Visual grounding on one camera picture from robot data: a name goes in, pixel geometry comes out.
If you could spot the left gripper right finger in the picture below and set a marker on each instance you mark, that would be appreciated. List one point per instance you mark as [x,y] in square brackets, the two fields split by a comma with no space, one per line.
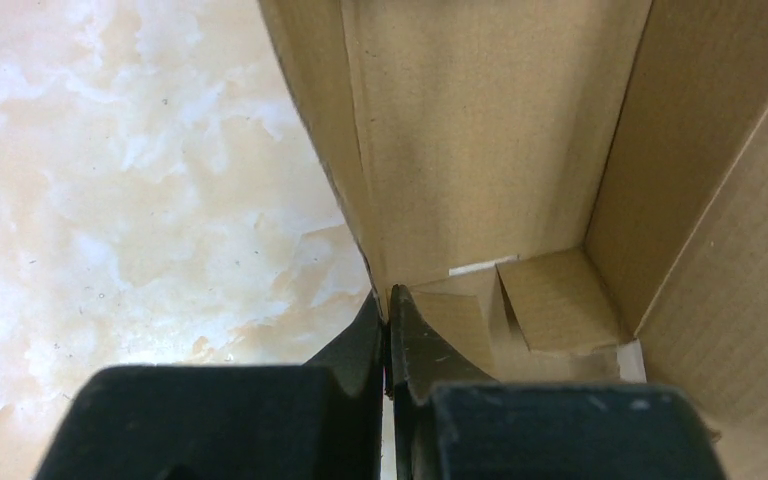
[453,421]

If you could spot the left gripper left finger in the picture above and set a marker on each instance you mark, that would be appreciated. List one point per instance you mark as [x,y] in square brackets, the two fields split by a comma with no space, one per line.
[321,419]

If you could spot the brown cardboard box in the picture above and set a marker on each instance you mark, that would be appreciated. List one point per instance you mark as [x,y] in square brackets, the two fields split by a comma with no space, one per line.
[572,191]

